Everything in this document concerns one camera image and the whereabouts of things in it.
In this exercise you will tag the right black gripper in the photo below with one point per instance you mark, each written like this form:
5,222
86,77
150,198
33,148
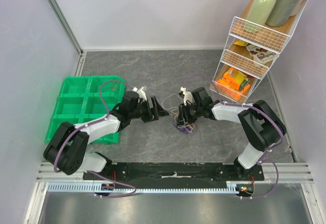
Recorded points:
182,115

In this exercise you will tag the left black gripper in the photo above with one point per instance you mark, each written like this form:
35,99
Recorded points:
154,113

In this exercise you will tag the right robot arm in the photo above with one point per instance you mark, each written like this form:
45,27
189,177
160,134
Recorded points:
262,126

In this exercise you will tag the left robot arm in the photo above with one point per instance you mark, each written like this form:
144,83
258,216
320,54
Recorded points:
67,148

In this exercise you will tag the orange snack box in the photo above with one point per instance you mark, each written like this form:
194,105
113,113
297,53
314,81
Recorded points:
234,83

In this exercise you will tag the green compartment bin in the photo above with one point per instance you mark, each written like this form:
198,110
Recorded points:
85,98

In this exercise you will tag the yellow snack bag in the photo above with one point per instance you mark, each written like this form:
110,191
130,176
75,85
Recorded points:
241,43

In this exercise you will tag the chobani yogurt pack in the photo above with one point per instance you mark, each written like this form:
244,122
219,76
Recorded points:
261,55

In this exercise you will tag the light green spray bottle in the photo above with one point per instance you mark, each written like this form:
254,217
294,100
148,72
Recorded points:
258,15

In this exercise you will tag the dark green bottle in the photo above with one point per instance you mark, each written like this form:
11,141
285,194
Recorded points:
281,12

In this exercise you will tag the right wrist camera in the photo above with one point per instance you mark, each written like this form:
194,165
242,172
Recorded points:
186,96

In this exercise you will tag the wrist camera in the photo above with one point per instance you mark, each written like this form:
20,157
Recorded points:
141,92
186,96

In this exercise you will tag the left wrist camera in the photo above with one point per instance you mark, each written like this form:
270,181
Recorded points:
141,92

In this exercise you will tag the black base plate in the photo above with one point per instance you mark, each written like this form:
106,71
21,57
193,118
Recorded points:
172,175

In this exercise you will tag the white wire shelf rack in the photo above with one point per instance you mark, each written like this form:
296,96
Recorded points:
271,38

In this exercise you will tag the aluminium rail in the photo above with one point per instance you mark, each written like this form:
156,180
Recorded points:
82,181

